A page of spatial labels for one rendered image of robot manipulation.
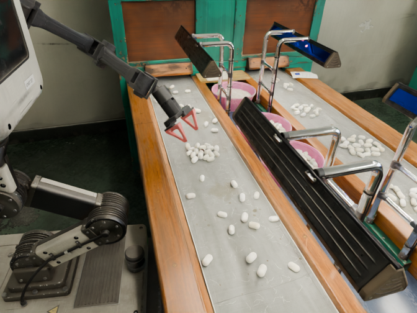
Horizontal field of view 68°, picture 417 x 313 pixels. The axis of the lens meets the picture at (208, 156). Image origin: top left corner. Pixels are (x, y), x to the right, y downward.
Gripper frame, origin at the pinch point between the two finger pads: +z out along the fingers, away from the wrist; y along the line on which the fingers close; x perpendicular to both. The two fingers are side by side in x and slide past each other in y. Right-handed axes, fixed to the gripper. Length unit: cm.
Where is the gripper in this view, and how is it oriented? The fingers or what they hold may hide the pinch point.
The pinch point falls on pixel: (190, 133)
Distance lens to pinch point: 114.4
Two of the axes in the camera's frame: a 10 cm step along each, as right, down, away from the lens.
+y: -3.8, 5.2, -7.6
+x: 7.3, -3.4, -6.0
